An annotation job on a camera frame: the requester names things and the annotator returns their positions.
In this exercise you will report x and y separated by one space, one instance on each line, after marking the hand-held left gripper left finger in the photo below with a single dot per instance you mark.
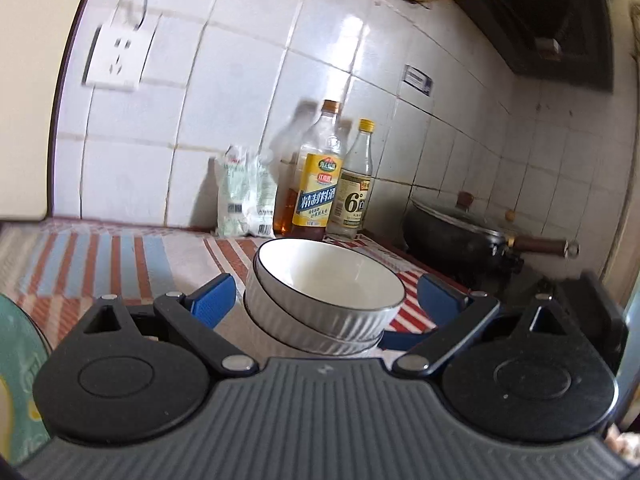
215 300

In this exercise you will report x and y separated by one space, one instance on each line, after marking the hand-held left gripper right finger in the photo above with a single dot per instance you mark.
440 295

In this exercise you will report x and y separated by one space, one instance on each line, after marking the white ribbed bowl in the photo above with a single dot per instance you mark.
265 317
325 354
325 275

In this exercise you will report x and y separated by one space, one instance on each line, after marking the teal plate with egg print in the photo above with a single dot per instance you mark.
20 385

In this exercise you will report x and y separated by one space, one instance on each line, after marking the black wok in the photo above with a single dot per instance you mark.
450 245

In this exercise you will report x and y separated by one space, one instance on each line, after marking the glass wok lid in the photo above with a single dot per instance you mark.
460 217

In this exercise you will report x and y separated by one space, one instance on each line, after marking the white seasoning bag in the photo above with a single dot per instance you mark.
240 195

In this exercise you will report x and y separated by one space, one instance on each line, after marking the striped tablecloth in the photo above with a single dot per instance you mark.
100 260

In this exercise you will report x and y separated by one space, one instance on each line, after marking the clear bottle with pale label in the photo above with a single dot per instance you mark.
355 195

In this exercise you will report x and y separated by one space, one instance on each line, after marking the yellow label amber bottle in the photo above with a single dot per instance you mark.
320 190

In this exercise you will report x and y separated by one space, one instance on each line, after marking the white cutting board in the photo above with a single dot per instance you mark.
35 95

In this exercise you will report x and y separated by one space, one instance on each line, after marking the black range hood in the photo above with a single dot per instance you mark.
550 20

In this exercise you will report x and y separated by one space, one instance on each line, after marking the wall sticker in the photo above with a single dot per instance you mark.
417 80

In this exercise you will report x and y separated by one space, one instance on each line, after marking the white wall socket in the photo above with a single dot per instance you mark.
119 55

